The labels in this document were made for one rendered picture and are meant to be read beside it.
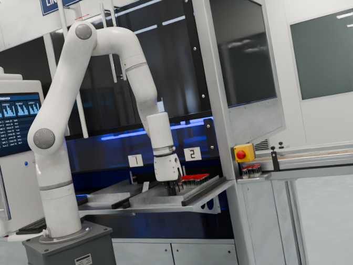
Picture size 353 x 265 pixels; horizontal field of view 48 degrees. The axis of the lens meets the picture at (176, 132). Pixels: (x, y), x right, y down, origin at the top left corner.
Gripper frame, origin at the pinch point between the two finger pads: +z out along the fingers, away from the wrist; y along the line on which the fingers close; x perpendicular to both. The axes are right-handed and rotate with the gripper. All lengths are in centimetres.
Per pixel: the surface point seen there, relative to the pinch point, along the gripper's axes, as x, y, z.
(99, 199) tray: -9.5, 46.6, 2.9
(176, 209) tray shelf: 4.6, -3.7, 5.3
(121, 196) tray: -9.5, 33.4, 2.3
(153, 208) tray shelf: 4.5, 7.1, 4.6
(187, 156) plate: -35.4, 9.9, -8.4
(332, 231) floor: -211, -16, 94
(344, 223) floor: -230, -23, 94
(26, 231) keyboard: 13, 73, 10
